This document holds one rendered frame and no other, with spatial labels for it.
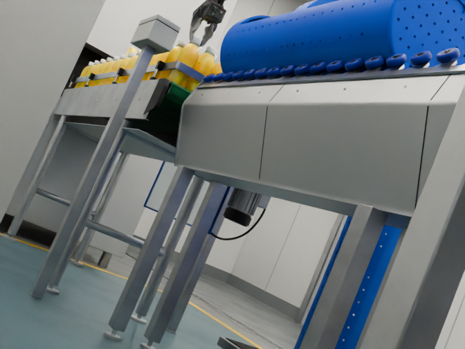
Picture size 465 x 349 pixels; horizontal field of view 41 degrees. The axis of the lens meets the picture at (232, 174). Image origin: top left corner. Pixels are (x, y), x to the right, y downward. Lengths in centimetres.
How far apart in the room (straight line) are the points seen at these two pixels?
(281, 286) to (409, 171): 551
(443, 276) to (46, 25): 109
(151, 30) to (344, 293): 134
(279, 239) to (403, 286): 620
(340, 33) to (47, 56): 72
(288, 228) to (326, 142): 548
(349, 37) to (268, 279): 548
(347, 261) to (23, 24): 89
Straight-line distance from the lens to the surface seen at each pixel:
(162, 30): 234
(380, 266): 207
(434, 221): 80
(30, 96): 154
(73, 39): 158
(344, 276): 129
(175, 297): 222
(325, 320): 129
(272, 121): 170
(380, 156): 133
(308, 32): 176
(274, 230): 711
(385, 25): 151
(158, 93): 227
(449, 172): 82
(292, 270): 668
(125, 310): 217
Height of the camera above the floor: 44
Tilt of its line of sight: 6 degrees up
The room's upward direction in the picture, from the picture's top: 23 degrees clockwise
